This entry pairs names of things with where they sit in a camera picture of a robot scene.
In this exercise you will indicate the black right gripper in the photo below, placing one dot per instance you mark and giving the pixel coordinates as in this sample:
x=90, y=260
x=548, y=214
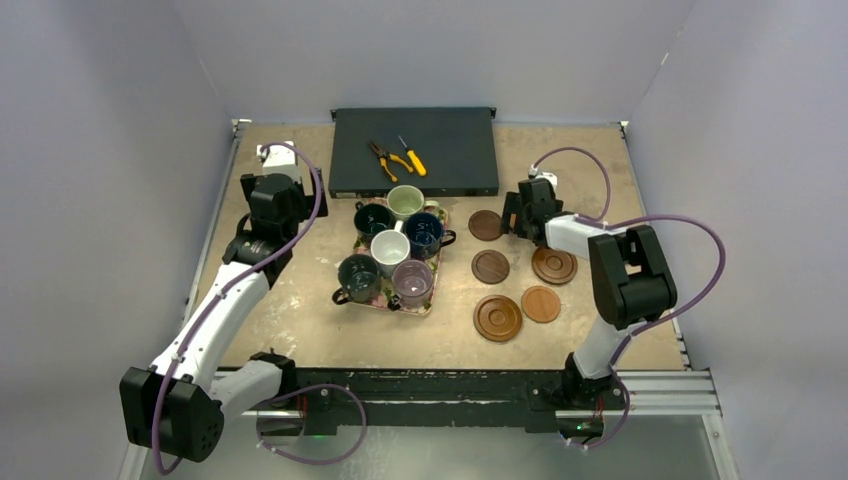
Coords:
x=519, y=216

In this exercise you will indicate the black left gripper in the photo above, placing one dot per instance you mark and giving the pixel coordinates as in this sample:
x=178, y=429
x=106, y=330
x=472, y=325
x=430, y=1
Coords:
x=305, y=201

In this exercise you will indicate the glossy brown ringed coaster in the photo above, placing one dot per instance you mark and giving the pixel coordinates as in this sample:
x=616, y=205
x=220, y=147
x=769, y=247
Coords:
x=497, y=318
x=554, y=266

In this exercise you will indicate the glossy brown ringed coaster front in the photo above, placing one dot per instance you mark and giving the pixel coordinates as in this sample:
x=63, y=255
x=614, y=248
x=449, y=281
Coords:
x=497, y=318

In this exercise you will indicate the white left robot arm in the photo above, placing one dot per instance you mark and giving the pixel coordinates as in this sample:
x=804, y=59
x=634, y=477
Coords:
x=176, y=405

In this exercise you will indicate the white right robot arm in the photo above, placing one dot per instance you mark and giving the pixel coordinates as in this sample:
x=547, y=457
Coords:
x=631, y=281

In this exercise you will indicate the dark walnut coaster back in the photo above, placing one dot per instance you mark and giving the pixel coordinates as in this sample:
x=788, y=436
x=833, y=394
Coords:
x=485, y=225

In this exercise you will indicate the dark walnut coaster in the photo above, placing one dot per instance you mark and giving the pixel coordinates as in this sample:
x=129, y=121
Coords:
x=485, y=225
x=490, y=266

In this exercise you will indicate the dark walnut coaster middle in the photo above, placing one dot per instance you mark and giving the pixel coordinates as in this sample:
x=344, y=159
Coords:
x=490, y=266

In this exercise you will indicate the light orange coaster front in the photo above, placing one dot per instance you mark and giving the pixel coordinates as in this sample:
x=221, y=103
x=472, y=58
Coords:
x=541, y=304

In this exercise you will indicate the dark green mug back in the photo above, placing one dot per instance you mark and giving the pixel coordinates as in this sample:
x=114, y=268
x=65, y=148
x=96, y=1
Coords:
x=371, y=219

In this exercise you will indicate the dark green mug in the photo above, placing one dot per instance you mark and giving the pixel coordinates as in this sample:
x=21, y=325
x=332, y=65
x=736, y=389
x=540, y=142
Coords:
x=359, y=277
x=371, y=219

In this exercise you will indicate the dark green mug front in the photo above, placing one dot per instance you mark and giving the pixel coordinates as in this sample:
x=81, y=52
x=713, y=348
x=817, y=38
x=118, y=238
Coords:
x=359, y=277

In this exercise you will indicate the white mug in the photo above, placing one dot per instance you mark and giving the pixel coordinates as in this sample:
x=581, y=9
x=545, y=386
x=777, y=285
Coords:
x=390, y=248

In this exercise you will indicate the light green mug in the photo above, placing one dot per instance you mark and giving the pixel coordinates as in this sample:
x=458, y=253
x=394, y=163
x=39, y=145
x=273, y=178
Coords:
x=404, y=201

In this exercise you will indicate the floral serving tray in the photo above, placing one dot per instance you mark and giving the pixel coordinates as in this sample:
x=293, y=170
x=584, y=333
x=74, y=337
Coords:
x=387, y=298

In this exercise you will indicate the navy blue mug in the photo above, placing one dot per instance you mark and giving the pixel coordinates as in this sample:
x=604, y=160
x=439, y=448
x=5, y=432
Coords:
x=427, y=235

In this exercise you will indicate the lavender mug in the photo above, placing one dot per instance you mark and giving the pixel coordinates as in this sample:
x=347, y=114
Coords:
x=413, y=282

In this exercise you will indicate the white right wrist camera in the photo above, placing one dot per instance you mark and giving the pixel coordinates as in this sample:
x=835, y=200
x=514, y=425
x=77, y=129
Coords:
x=551, y=178

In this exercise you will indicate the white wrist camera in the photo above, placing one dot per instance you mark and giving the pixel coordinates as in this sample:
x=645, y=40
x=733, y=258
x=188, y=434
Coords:
x=551, y=178
x=276, y=159

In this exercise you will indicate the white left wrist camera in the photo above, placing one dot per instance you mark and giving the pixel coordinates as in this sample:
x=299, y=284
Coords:
x=276, y=159

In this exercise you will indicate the dark grey network switch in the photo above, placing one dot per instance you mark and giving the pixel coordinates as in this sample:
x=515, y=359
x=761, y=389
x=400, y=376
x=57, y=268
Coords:
x=442, y=151

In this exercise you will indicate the yellow handled pliers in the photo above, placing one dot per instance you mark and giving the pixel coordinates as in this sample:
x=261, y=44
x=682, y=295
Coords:
x=385, y=158

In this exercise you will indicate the yellow handled screwdriver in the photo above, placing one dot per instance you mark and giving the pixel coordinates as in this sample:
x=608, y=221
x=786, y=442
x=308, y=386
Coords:
x=417, y=163

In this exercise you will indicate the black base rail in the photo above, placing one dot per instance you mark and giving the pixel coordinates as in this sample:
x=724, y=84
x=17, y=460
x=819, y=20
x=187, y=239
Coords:
x=537, y=401

